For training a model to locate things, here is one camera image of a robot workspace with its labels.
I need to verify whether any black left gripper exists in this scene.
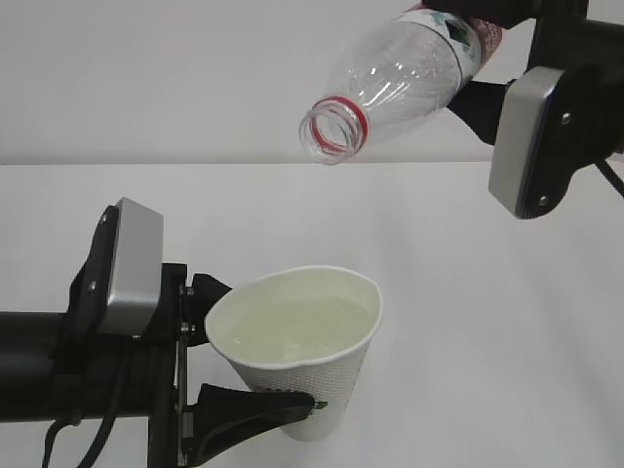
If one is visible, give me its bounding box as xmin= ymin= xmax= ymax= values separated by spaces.
xmin=53 ymin=205 xmax=315 ymax=467

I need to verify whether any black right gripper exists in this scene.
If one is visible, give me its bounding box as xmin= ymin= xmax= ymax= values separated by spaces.
xmin=423 ymin=0 xmax=623 ymax=193

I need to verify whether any clear water bottle red label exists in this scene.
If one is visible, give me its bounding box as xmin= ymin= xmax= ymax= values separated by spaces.
xmin=299 ymin=3 xmax=503 ymax=165

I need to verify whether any white paper cup green logo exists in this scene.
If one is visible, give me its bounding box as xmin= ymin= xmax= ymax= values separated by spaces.
xmin=205 ymin=265 xmax=383 ymax=442

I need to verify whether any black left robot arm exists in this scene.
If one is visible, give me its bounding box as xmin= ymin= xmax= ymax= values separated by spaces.
xmin=1 ymin=198 xmax=315 ymax=467

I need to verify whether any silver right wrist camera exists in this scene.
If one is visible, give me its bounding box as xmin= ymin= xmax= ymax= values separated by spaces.
xmin=488 ymin=66 xmax=570 ymax=219

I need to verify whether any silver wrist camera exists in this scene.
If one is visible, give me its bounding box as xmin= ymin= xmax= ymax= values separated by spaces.
xmin=488 ymin=66 xmax=570 ymax=219
xmin=97 ymin=197 xmax=164 ymax=336

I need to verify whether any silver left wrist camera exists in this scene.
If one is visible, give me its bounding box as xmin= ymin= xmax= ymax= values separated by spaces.
xmin=97 ymin=197 xmax=164 ymax=336

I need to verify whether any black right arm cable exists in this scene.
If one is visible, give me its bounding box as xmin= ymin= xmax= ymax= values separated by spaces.
xmin=595 ymin=155 xmax=624 ymax=199

